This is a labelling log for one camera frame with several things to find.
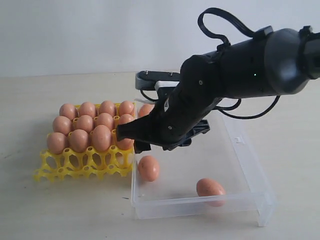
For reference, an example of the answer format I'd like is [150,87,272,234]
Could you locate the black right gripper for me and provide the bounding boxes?
[116,87,210,154]

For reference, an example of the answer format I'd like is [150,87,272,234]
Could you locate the brown egg tray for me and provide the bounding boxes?
[98,100,117,117]
[59,103,78,121]
[78,101,97,118]
[94,112,115,131]
[117,113,135,125]
[52,116,73,136]
[73,115,95,133]
[118,100,135,117]

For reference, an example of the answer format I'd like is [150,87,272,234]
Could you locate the brown egg box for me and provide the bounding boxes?
[68,129,89,153]
[138,103,155,118]

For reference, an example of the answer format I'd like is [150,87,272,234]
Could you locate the brown egg column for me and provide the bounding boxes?
[46,132,69,155]
[138,155,160,182]

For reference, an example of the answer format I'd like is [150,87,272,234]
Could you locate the brown egg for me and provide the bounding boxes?
[196,178,226,197]
[116,138,134,151]
[91,125,112,152]

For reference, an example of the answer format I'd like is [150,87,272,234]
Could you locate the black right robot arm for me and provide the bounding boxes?
[116,26,320,153]

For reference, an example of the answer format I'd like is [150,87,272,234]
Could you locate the yellow plastic egg tray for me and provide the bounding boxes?
[34,103,134,182]

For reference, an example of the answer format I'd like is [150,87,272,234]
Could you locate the clear plastic container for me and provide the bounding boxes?
[131,111,276,227]

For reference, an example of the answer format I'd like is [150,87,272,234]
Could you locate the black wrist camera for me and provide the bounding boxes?
[135,70,180,91]

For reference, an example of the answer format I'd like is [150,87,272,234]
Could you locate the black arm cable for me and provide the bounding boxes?
[197,7,273,46]

